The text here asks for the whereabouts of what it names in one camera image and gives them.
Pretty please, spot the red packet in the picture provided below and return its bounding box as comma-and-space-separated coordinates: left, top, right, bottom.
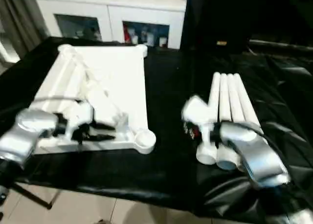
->
123, 23, 132, 43

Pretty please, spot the white plastic table top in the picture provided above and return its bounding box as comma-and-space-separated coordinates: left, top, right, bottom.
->
31, 44, 157, 155

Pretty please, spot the black speaker box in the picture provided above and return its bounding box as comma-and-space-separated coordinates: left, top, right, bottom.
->
180, 0, 250, 55

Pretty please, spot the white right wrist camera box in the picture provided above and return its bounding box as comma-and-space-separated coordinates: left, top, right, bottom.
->
181, 94, 221, 149

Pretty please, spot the black metal stand leg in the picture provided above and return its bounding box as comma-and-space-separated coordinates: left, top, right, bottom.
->
13, 181, 53, 210

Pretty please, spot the black television edge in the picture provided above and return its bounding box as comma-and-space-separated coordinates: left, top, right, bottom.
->
247, 39, 313, 51

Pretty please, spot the white plastic table leg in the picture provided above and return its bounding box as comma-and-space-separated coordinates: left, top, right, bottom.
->
227, 73, 247, 124
196, 72, 221, 165
216, 73, 240, 172
233, 72, 265, 134

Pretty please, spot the black plastic mat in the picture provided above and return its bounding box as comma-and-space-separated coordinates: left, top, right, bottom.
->
0, 35, 313, 224

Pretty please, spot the white glass-door cabinet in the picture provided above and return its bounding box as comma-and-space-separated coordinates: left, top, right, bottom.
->
34, 0, 188, 50

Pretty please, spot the grey curtain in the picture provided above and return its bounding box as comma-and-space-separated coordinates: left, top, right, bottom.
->
0, 0, 51, 64

